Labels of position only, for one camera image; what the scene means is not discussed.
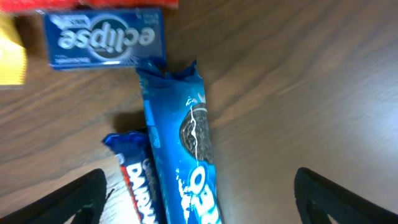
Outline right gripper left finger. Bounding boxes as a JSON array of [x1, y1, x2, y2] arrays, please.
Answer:
[[1, 169, 107, 224]]

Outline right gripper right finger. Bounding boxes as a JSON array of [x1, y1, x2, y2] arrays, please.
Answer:
[[294, 167, 397, 224]]

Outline purple Dairy Milk bar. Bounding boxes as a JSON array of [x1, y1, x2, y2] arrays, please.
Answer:
[[103, 131, 167, 224]]

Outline blue Oreo cookie pack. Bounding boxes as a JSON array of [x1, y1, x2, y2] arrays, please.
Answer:
[[136, 62, 223, 224]]

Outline yellow seed snack bag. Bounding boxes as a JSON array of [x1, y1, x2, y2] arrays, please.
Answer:
[[1, 13, 27, 88]]

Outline blue Eclipse mint box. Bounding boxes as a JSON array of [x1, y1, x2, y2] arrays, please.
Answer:
[[43, 8, 166, 70]]

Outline red dried fruit bag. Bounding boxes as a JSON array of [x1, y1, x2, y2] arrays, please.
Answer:
[[1, 0, 179, 13]]

